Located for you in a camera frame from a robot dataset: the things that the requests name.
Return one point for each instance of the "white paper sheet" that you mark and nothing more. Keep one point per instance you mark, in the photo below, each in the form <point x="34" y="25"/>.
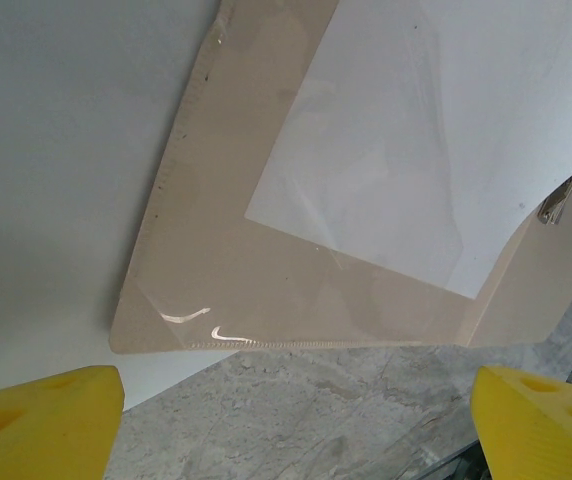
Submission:
<point x="416" y="125"/>

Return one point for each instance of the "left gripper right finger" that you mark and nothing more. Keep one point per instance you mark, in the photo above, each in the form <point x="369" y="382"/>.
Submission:
<point x="546" y="435"/>

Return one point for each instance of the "brown cardboard folder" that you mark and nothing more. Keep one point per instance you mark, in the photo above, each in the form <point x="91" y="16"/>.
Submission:
<point x="226" y="280"/>

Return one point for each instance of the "metal folder clip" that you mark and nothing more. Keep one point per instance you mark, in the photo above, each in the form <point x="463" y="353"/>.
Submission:
<point x="553" y="207"/>

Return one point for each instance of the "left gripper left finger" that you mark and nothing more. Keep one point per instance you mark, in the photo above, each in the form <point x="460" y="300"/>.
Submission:
<point x="36" y="430"/>

